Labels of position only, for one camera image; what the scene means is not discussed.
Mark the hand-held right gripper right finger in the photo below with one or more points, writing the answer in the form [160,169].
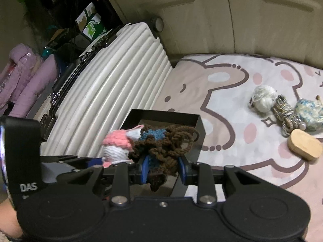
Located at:
[182,171]

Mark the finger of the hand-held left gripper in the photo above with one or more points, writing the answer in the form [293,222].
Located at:
[94,161]

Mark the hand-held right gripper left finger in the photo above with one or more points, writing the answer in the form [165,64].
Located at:
[145,167]

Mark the brown and blue crochet piece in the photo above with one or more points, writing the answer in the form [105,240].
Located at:
[164,148]

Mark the pink and white crochet piece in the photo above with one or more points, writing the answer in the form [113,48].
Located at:
[116,141]

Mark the black box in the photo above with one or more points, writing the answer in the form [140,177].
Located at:
[199,133]

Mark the grey and gold yarn skein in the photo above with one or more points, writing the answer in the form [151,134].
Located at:
[284,111]

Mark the oval wooden box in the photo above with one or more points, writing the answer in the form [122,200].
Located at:
[304,145]

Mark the blue and white yarn ball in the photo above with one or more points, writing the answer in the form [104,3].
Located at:
[310,114]

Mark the person's left forearm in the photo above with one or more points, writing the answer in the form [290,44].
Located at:
[7,219]

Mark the pink cartoon printed blanket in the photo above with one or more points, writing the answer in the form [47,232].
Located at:
[227,121]

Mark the purple padded jacket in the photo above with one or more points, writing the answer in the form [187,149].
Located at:
[40,80]

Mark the white ribbed suitcase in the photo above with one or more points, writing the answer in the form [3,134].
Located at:
[113,80]

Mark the white pearl bead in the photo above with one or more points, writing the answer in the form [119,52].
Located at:
[302,126]

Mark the green and white carton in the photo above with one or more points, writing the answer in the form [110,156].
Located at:
[92,25]

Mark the wooden knitting sticks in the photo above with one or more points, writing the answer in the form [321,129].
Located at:
[320,100]

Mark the cream cabinet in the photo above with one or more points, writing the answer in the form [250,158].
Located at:
[214,17]

